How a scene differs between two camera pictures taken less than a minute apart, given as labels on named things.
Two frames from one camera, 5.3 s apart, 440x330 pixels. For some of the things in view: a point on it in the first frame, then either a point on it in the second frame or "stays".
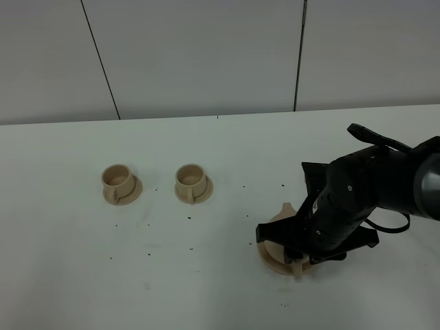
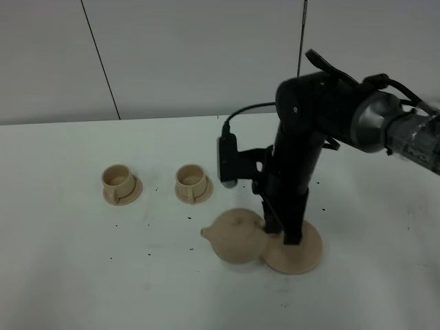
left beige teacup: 117,181 stays
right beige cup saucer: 199,199 stays
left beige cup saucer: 128,198 stays
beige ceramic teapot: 276,251 → 237,236
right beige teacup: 190,181 stays
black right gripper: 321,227 → 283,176
